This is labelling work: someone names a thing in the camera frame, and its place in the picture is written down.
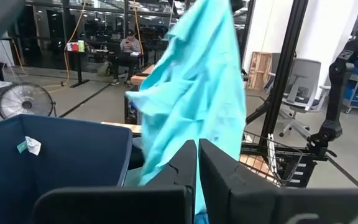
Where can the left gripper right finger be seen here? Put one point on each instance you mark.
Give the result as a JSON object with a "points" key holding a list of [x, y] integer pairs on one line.
{"points": [[219, 180]]}

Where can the person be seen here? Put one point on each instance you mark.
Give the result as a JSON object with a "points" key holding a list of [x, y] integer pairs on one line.
{"points": [[130, 46]]}

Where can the black standing desk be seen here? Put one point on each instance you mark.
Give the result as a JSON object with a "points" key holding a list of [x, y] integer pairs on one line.
{"points": [[79, 68]]}

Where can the teal mesh-lined shorts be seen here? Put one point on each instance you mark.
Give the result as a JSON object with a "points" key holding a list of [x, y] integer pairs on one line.
{"points": [[194, 77]]}

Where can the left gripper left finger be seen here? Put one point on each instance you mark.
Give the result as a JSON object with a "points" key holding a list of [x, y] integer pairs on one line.
{"points": [[179, 174]]}

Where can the white teal bin tag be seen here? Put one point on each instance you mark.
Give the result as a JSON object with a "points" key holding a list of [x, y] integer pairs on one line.
{"points": [[33, 146]]}

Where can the red white box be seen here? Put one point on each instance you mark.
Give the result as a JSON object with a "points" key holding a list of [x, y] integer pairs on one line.
{"points": [[72, 46]]}

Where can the wooden workbench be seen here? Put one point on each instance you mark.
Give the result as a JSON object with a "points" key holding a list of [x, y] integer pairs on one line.
{"points": [[141, 79]]}

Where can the grey office chair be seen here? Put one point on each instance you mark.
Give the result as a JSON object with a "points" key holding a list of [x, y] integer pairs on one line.
{"points": [[303, 77]]}

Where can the green container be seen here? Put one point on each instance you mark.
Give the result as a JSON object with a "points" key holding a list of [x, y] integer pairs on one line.
{"points": [[81, 46]]}

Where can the black aluminium table frame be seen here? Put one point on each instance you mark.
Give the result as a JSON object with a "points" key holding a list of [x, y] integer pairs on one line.
{"points": [[286, 62]]}

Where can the black floor fan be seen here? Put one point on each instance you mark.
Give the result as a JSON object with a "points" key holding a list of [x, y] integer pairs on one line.
{"points": [[23, 101]]}

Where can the navy fabric storage bin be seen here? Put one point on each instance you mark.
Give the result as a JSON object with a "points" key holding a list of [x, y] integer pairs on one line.
{"points": [[73, 161]]}

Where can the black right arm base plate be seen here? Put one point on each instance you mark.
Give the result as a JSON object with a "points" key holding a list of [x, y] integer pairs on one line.
{"points": [[303, 174]]}

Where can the wooden pallet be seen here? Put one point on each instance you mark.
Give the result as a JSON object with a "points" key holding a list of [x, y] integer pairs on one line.
{"points": [[258, 71]]}

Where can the grey backpack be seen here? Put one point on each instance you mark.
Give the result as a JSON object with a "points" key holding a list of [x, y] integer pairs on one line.
{"points": [[103, 68]]}

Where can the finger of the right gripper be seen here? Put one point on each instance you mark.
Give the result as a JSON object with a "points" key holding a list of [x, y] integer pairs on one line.
{"points": [[236, 4]]}

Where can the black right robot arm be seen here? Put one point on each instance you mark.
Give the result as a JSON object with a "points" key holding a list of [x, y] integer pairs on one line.
{"points": [[337, 93]]}

